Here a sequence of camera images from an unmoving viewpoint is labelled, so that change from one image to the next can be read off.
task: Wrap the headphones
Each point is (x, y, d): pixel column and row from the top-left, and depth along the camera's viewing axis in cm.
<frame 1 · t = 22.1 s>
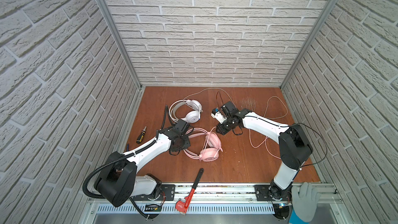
left hand: (187, 142, 86), fingers closed
right hand: (219, 128, 89), fingers open
pink headphones: (206, 149, 79), point 11 cm above the table
white headphones: (194, 110, 97), point 9 cm above the table

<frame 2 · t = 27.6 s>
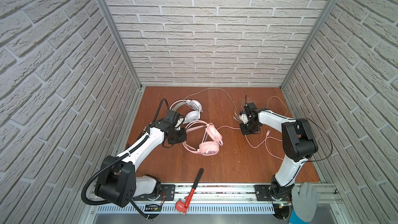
left hand: (187, 136, 84), fingers closed
right hand: (244, 131, 95), fingers closed
pink headphones: (210, 148, 74), point 16 cm above the table
the other named things where they were.

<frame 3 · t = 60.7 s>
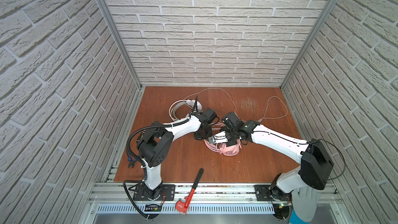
left hand: (209, 135, 90), fingers closed
right hand: (222, 132, 84), fingers closed
pink headphones: (222, 148, 82), point 8 cm above the table
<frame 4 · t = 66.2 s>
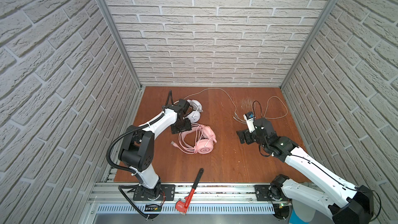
left hand: (185, 127, 90), fingers open
right hand: (246, 127, 79), fingers open
pink headphones: (200, 139, 83), point 11 cm above the table
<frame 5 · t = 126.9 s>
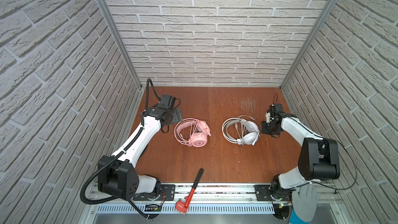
left hand: (172, 115, 83), fingers open
right hand: (264, 129, 91), fingers closed
pink headphones: (192, 132, 87), point 9 cm above the table
white headphones: (243, 131, 91), point 6 cm above the table

